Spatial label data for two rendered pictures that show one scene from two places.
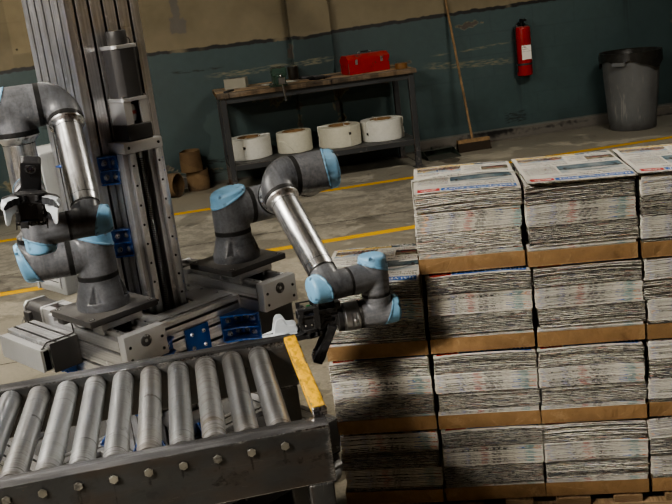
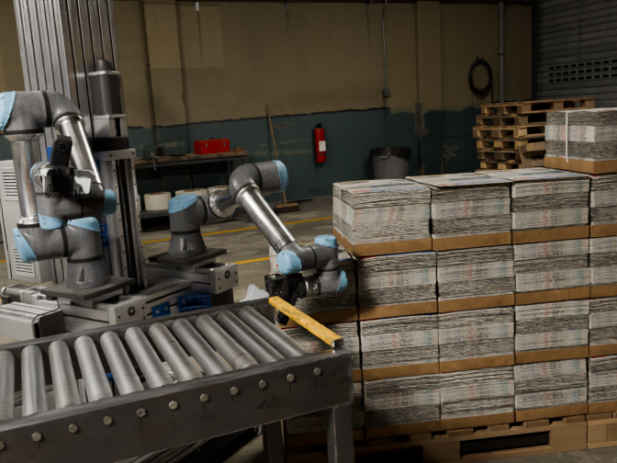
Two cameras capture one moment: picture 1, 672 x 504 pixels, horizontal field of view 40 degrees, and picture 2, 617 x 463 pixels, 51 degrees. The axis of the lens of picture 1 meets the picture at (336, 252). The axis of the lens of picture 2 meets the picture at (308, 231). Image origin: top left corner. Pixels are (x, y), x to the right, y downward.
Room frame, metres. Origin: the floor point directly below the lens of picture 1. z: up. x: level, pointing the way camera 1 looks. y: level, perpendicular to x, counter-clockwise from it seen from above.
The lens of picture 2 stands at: (0.28, 0.49, 1.35)
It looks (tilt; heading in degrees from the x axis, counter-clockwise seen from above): 10 degrees down; 346
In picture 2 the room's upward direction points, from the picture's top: 4 degrees counter-clockwise
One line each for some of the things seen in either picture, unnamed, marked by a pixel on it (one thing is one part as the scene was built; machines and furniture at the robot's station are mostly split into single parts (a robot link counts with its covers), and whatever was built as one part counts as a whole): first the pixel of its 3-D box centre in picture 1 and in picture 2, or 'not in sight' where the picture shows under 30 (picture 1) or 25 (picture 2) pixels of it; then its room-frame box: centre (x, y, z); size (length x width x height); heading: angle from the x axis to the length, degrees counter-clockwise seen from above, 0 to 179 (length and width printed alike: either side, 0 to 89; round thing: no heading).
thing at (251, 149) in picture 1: (316, 117); (174, 184); (8.62, 0.03, 0.55); 1.80 x 0.70 x 1.09; 99
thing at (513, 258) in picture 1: (470, 254); (387, 242); (2.47, -0.37, 0.86); 0.29 x 0.16 x 0.04; 83
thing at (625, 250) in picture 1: (571, 236); (454, 231); (2.52, -0.67, 0.86); 0.38 x 0.29 x 0.04; 173
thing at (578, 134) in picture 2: not in sight; (600, 272); (2.44, -1.26, 0.65); 0.39 x 0.30 x 1.29; 172
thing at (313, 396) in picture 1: (303, 371); (302, 319); (1.89, 0.10, 0.81); 0.43 x 0.03 x 0.02; 9
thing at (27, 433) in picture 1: (26, 435); (63, 378); (1.81, 0.70, 0.77); 0.47 x 0.05 x 0.05; 9
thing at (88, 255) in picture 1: (90, 249); (80, 235); (2.56, 0.69, 0.98); 0.13 x 0.12 x 0.14; 107
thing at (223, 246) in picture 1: (234, 243); (186, 241); (2.90, 0.32, 0.87); 0.15 x 0.15 x 0.10
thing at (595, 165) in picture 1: (570, 166); (455, 179); (2.50, -0.67, 1.06); 0.37 x 0.29 x 0.01; 173
